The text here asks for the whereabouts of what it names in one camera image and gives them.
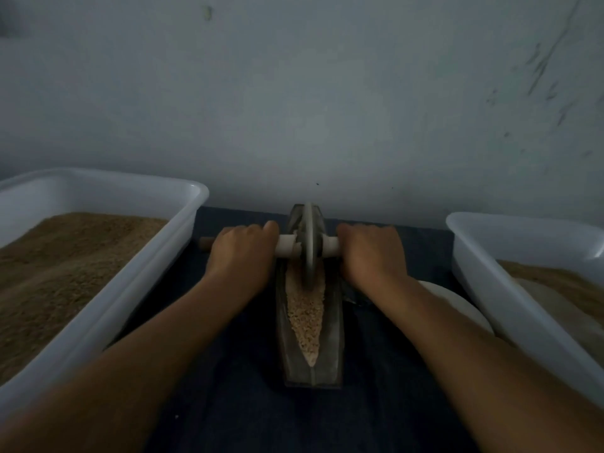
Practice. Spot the white round plate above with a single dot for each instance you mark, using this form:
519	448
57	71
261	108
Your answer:
462	302

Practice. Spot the person's right hand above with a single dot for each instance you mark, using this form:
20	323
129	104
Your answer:
373	255

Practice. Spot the dark blue table cloth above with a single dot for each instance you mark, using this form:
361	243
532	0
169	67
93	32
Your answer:
226	420

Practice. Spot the white plastic tub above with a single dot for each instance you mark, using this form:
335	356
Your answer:
142	278
514	316

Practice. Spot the person's right forearm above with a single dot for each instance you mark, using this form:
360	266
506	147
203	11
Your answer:
495	382

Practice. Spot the large brown grain heap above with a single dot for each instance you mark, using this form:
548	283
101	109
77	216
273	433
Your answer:
557	283
52	283

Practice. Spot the person's left hand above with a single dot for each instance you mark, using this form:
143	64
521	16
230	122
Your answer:
241	255

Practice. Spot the person's left forearm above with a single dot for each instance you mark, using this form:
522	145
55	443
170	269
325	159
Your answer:
99	387

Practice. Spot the boat-shaped metal grinding trough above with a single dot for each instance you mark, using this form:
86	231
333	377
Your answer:
316	371

